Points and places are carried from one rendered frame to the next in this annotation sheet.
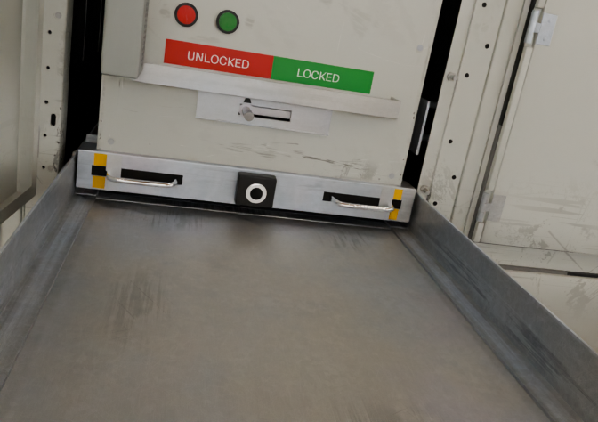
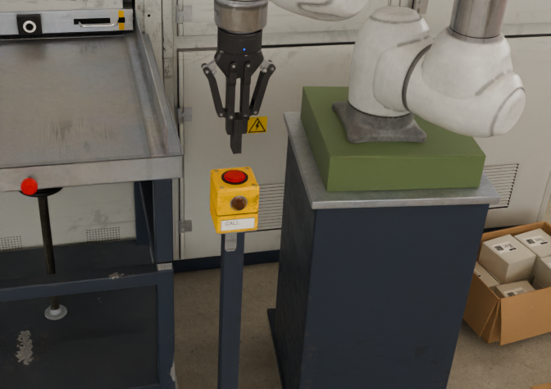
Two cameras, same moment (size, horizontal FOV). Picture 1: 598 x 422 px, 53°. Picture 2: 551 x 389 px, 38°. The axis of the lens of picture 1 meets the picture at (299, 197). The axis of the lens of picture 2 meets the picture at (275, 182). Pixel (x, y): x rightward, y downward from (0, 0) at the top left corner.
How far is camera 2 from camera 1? 1.31 m
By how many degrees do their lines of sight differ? 15
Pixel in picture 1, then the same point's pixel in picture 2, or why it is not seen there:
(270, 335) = (25, 99)
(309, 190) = (64, 20)
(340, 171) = (81, 4)
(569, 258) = not seen: hidden behind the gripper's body
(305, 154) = not seen: outside the picture
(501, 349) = (141, 93)
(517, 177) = not seen: outside the picture
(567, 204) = not seen: hidden behind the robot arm
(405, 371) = (84, 107)
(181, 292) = not seen: outside the picture
